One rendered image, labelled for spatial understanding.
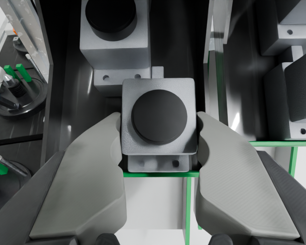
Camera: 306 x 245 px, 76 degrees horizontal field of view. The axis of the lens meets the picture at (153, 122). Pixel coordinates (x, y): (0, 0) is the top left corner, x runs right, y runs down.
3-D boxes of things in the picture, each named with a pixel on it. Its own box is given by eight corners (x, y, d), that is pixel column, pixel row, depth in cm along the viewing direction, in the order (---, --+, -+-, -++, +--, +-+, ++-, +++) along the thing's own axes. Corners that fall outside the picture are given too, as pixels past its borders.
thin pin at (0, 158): (27, 176, 37) (-3, 157, 30) (23, 177, 37) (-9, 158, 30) (28, 172, 38) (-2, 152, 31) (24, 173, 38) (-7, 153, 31)
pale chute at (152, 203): (184, 228, 32) (189, 250, 28) (104, 228, 32) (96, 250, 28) (189, 48, 27) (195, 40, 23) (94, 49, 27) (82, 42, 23)
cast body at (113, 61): (151, 96, 18) (149, 58, 11) (103, 97, 18) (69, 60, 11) (149, 13, 19) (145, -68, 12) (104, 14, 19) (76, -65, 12)
